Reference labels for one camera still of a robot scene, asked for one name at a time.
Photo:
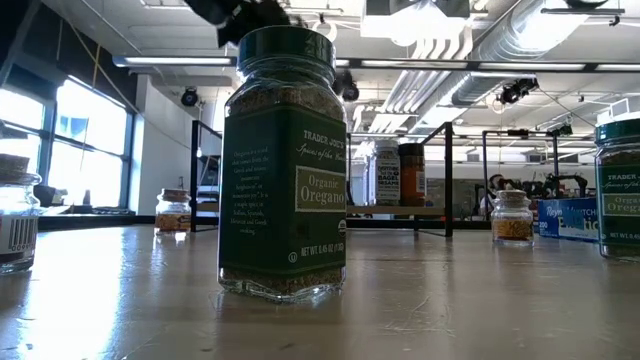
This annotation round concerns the overhead LED light bar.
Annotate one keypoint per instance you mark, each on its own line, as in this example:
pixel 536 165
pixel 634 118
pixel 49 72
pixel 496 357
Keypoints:
pixel 170 60

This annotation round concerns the blue plastic wrap box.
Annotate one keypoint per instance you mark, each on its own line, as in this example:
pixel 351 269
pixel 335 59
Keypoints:
pixel 565 220

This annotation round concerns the person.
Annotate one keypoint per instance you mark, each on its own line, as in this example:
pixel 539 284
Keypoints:
pixel 496 181

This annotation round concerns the large window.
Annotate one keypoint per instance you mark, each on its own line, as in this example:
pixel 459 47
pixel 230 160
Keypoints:
pixel 90 150

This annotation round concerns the silver ventilation duct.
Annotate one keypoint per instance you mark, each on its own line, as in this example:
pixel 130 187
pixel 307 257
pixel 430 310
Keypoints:
pixel 475 90

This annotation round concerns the white air vent unit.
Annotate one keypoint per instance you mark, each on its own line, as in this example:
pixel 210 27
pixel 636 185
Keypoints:
pixel 625 107

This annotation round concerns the green lid oregano jar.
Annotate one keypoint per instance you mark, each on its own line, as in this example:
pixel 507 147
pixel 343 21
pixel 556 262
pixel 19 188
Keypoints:
pixel 620 210
pixel 280 200

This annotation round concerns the white lid bagel seasoning jar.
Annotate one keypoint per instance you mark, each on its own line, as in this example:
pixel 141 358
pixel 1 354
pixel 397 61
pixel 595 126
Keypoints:
pixel 387 175

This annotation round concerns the black lid spice jar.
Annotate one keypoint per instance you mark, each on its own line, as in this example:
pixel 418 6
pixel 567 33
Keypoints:
pixel 412 175

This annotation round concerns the dark background monitor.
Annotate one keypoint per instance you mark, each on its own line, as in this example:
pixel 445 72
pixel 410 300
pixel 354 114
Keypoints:
pixel 209 172

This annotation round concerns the small cork lid glass jar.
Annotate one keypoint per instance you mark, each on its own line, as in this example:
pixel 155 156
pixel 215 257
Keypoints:
pixel 512 230
pixel 17 235
pixel 172 220

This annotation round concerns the black background stand frame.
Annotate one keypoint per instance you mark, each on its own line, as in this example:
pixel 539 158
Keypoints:
pixel 555 160

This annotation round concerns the black background robot arm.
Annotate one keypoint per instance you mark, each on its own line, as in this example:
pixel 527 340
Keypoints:
pixel 537 190

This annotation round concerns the black track light cluster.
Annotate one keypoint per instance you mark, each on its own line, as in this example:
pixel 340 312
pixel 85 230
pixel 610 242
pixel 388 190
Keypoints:
pixel 517 90

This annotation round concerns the black metal table frame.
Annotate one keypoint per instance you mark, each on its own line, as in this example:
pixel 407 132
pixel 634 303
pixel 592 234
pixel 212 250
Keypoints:
pixel 100 221

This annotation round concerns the black round ceiling speaker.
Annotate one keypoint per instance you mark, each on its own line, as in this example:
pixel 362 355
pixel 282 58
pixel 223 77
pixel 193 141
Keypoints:
pixel 189 97

